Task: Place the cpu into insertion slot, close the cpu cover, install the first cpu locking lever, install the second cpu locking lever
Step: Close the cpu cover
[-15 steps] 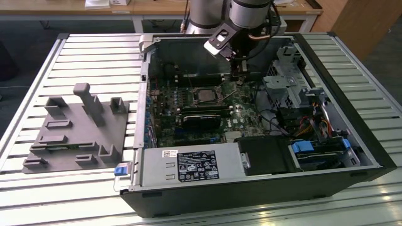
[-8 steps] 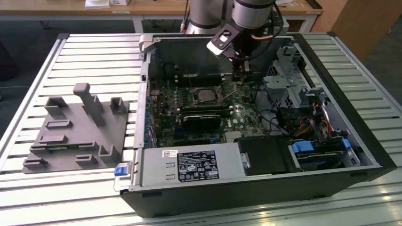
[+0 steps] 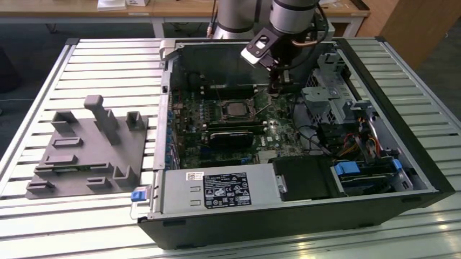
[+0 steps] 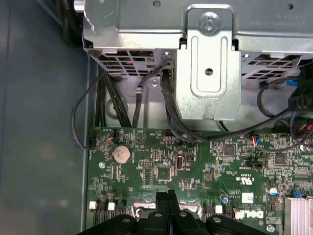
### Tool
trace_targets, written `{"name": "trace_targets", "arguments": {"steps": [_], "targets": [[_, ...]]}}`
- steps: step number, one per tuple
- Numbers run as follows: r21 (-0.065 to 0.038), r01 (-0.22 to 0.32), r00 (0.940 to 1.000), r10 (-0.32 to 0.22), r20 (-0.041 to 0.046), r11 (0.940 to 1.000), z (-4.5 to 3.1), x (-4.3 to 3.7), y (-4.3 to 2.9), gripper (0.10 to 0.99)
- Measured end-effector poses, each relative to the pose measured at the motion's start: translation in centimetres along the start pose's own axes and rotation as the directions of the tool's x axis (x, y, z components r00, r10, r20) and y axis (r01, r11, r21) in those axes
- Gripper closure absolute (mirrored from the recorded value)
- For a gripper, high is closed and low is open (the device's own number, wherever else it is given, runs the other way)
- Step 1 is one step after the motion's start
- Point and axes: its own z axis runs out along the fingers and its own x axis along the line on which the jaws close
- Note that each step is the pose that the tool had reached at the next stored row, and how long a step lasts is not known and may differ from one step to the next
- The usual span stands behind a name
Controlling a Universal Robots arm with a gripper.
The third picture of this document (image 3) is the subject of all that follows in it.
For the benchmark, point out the CPU socket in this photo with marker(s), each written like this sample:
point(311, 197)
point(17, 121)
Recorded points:
point(230, 118)

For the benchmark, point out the wooden cabinet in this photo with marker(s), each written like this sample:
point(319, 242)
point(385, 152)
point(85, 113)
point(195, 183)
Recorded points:
point(425, 27)

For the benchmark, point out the silver power supply unit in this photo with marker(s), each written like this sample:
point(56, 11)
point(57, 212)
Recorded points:
point(179, 189)

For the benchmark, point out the blue case latch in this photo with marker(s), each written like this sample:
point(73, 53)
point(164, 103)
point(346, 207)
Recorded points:
point(139, 194)

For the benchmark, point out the black PC case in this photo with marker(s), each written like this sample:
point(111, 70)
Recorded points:
point(251, 229)

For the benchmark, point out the wooden desk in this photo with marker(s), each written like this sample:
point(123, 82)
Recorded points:
point(53, 12)

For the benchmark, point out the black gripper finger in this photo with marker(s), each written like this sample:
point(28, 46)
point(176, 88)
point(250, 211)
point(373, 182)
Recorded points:
point(275, 81)

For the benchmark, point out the metal drive cage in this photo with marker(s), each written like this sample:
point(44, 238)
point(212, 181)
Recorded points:
point(321, 97)

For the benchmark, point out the green motherboard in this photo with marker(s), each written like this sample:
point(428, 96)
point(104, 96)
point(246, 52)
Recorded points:
point(281, 135)

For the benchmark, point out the grey parts rack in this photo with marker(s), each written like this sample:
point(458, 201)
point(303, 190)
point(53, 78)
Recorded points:
point(89, 151)

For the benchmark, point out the blue bay clip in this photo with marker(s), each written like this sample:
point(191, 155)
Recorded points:
point(395, 165)

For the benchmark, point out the white box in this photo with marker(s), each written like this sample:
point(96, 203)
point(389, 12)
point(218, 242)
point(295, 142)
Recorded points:
point(111, 5)

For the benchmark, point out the small silver wrist camera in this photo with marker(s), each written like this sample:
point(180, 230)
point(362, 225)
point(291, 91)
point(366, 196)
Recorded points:
point(286, 76)

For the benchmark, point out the black graphics card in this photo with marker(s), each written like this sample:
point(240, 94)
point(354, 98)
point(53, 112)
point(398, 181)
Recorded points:
point(230, 139)

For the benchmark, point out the black plastic shroud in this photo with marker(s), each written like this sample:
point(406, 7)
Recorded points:
point(302, 178)

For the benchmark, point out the blue disk carrier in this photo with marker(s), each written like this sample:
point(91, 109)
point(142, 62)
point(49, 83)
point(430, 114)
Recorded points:
point(345, 168)

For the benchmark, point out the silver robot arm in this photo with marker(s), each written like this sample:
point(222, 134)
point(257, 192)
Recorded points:
point(287, 16)

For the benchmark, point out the silver chipset heatsink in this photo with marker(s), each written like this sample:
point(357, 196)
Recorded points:
point(267, 157)

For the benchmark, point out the silver CPU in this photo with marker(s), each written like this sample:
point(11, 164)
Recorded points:
point(238, 108)

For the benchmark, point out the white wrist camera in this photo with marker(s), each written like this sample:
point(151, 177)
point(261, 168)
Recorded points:
point(257, 46)

